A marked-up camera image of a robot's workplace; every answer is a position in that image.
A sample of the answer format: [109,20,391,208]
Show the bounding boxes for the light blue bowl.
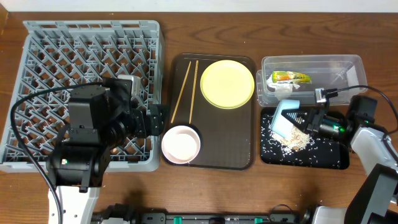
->
[271,100,300,139]

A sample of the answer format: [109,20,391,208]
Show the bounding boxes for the rice and food scraps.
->
[272,128,313,151]

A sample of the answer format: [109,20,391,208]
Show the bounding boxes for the white paper napkin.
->
[266,77,300,101]

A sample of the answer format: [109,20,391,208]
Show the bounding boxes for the green orange snack wrapper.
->
[272,71,312,84]

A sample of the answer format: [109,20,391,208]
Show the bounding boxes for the wooden chopstick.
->
[188,60,199,124]
[170,61,192,123]

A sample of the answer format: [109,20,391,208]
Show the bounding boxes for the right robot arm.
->
[274,95,397,224]

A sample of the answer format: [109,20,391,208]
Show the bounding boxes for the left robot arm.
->
[46,83,169,223]

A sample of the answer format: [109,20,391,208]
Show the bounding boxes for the clear plastic waste bin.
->
[256,55,368,107]

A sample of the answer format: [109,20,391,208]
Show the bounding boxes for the black plastic tray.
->
[260,108,350,170]

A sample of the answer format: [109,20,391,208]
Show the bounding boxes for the pink round bowl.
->
[161,125,201,164]

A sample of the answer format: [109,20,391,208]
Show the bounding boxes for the dark brown serving tray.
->
[167,54,256,170]

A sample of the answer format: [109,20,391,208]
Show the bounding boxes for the yellow round plate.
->
[200,60,254,110]

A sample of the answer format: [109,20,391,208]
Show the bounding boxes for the grey plastic dish rack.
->
[11,20,165,166]

